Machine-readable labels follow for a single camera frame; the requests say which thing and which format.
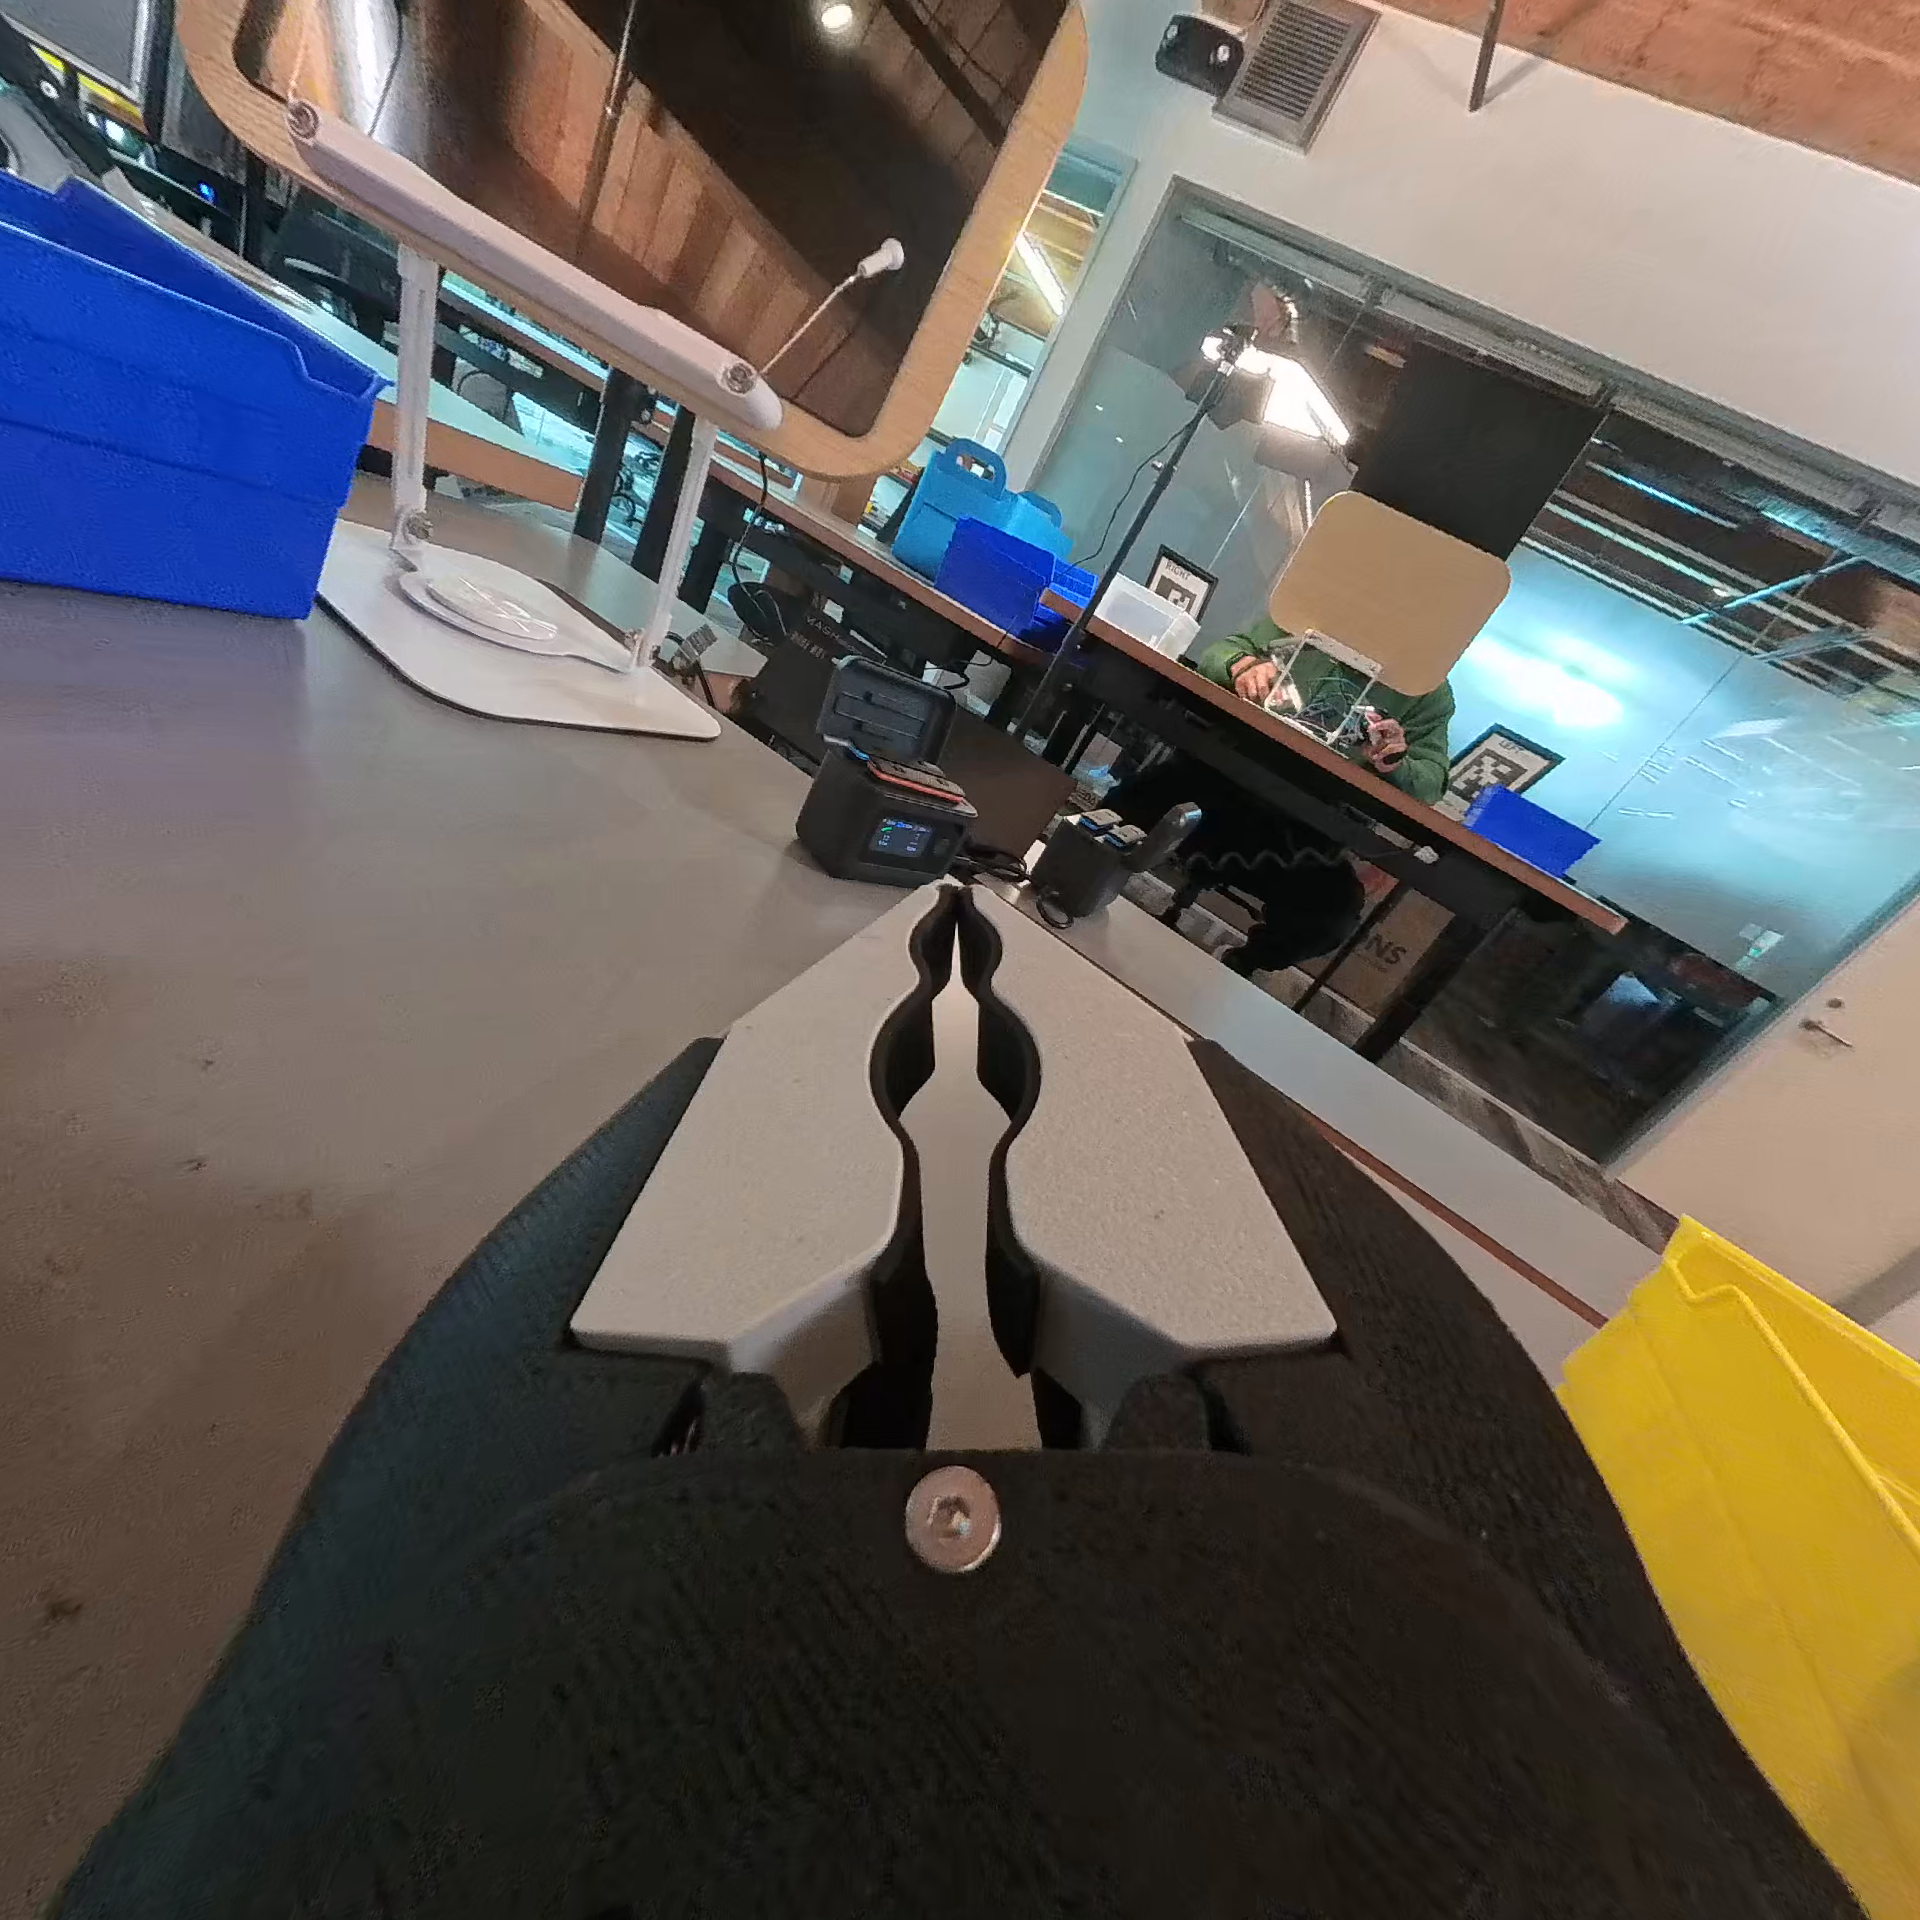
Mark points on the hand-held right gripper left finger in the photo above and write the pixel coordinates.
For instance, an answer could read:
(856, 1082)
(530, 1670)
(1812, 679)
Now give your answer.
(750, 1200)

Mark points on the small black device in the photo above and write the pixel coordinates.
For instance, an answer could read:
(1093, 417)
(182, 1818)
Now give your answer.
(1089, 869)

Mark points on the studio light on stand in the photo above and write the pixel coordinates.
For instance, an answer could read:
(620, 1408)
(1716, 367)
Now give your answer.
(1229, 378)

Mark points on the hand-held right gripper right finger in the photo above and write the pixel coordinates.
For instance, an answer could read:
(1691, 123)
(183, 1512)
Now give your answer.
(1155, 1200)

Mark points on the black wall panel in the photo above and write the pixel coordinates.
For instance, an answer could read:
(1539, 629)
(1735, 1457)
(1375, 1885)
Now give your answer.
(1477, 453)

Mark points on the black cardboard box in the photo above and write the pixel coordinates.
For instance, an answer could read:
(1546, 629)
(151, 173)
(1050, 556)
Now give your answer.
(796, 661)

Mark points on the black charger case with display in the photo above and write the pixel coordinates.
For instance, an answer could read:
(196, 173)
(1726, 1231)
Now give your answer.
(878, 842)

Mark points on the blue plastic bin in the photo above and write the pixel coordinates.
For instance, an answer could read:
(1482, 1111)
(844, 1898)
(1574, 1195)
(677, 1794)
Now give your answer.
(997, 568)
(151, 453)
(1531, 827)

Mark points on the light blue carry case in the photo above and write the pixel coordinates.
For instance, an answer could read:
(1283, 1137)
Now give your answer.
(963, 504)

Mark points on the white door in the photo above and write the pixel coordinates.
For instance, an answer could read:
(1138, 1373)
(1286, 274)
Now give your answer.
(1783, 1111)

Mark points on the black white marker sign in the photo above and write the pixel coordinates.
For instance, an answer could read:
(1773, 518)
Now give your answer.
(1183, 581)
(1505, 764)

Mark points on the wood edged desk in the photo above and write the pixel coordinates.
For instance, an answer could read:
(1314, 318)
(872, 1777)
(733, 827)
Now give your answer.
(1559, 888)
(493, 460)

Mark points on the wood framed mirror with stand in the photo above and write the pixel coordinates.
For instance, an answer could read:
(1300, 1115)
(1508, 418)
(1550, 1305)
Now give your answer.
(674, 151)

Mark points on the yellow plastic bin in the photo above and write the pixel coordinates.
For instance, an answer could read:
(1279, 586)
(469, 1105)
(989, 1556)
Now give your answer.
(1783, 1501)

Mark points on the wall vent grille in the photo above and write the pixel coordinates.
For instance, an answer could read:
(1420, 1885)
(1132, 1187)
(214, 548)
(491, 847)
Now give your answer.
(1299, 68)

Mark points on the white plastic box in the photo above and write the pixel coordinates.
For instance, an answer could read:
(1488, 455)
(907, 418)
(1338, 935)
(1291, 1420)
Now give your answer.
(1148, 616)

